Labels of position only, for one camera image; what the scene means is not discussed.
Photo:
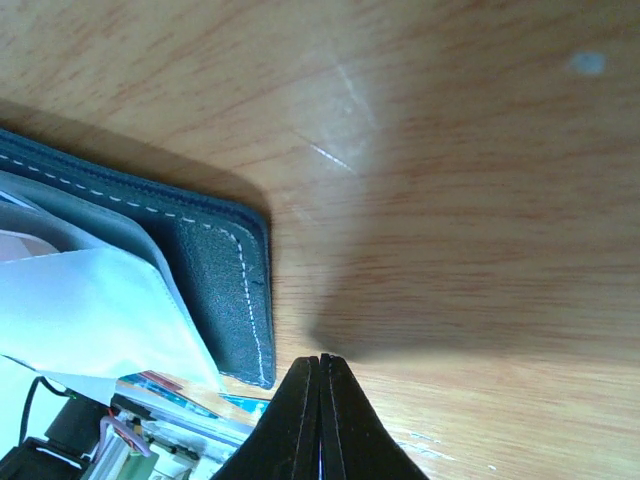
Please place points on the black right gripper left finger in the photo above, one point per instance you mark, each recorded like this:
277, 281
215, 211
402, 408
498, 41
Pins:
285, 442

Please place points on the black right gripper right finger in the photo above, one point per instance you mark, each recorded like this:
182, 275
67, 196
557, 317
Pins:
354, 444

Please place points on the dark blue card holder wallet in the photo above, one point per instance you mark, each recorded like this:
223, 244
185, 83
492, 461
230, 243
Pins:
106, 274

